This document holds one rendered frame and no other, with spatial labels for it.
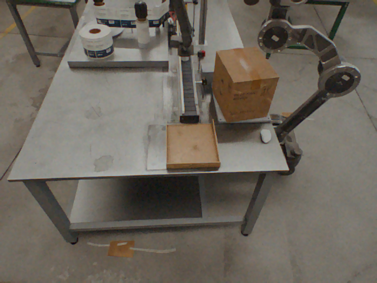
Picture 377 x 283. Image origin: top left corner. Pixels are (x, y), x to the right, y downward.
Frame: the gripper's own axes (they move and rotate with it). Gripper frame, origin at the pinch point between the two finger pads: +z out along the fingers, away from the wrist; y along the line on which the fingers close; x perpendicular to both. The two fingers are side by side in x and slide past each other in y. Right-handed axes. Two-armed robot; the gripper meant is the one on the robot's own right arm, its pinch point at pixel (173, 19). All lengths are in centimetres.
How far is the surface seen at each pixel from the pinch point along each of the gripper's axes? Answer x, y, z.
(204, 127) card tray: 15, 90, 19
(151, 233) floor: -19, 111, 103
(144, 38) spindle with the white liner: -20.8, 15.2, 6.2
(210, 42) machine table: 28.4, -2.2, 18.5
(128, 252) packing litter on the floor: -33, 124, 103
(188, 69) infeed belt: 8.7, 41.3, 14.2
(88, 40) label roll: -54, 29, 1
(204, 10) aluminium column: 21.4, 0.2, -6.4
